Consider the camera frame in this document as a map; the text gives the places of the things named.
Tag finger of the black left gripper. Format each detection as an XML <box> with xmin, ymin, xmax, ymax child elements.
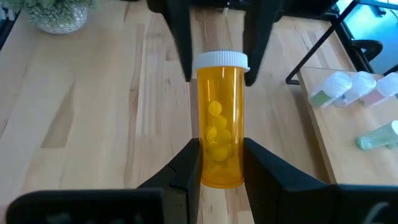
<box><xmin>146</xmin><ymin>0</ymin><xmax>194</xmax><ymax>83</ymax></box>
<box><xmin>242</xmin><ymin>0</ymin><xmax>284</xmax><ymax>87</ymax></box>

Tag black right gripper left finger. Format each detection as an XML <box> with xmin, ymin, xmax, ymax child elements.
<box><xmin>6</xmin><ymin>138</ymin><xmax>202</xmax><ymax>224</ymax></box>

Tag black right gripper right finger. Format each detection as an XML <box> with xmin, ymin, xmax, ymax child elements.
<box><xmin>243</xmin><ymin>138</ymin><xmax>398</xmax><ymax>224</ymax></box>

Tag orange pill bottle white cap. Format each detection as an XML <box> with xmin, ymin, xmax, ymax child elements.
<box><xmin>192</xmin><ymin>50</ymin><xmax>251</xmax><ymax>190</ymax></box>

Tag white bottle green label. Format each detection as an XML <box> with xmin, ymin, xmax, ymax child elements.
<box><xmin>334</xmin><ymin>70</ymin><xmax>377</xmax><ymax>108</ymax></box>
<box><xmin>359</xmin><ymin>72</ymin><xmax>398</xmax><ymax>106</ymax></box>
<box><xmin>308</xmin><ymin>71</ymin><xmax>353</xmax><ymax>109</ymax></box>

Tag teal pill bottle white cap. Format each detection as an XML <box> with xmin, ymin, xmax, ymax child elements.
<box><xmin>355</xmin><ymin>120</ymin><xmax>398</xmax><ymax>152</ymax></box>

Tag wooden shelf black metal legs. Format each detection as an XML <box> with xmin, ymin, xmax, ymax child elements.
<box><xmin>285</xmin><ymin>0</ymin><xmax>398</xmax><ymax>187</ymax></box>

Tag green artificial succulent plant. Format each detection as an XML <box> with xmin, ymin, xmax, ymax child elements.
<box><xmin>6</xmin><ymin>0</ymin><xmax>96</xmax><ymax>35</ymax></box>

